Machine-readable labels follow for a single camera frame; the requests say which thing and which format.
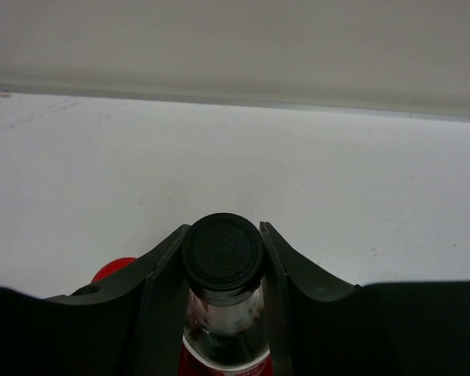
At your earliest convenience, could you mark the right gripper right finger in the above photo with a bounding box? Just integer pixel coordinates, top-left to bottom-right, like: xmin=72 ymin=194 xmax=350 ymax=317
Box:
xmin=259 ymin=222 xmax=360 ymax=375

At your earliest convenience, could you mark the tall red label sauce bottle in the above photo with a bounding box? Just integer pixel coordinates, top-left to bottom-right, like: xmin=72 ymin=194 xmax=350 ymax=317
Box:
xmin=179 ymin=213 xmax=271 ymax=375

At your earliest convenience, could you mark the red lid jar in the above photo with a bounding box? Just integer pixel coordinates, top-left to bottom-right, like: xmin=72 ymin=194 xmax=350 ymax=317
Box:
xmin=91 ymin=257 xmax=136 ymax=283

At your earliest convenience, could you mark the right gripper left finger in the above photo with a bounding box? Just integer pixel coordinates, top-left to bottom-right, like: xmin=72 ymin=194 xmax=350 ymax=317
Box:
xmin=49 ymin=224 xmax=189 ymax=375

